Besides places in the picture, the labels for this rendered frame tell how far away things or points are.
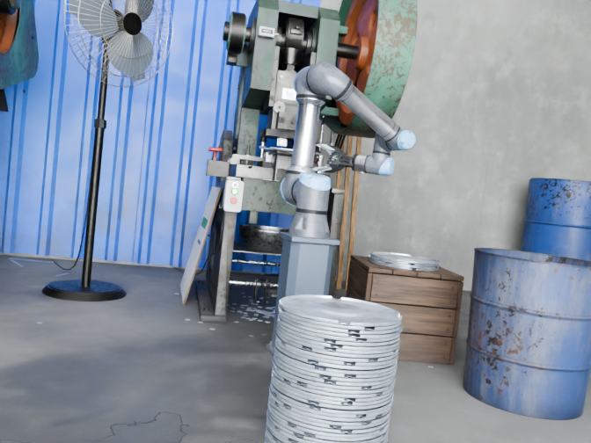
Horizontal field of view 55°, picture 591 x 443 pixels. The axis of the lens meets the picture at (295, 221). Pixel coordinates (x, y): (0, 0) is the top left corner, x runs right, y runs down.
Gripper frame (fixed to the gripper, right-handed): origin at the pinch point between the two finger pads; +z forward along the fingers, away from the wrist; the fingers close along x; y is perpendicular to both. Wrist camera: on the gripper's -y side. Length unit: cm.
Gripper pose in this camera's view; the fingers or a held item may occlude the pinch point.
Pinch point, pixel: (316, 156)
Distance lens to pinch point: 251.3
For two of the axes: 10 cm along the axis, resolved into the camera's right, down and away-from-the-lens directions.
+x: -1.6, 9.8, 0.7
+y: -4.4, 0.0, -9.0
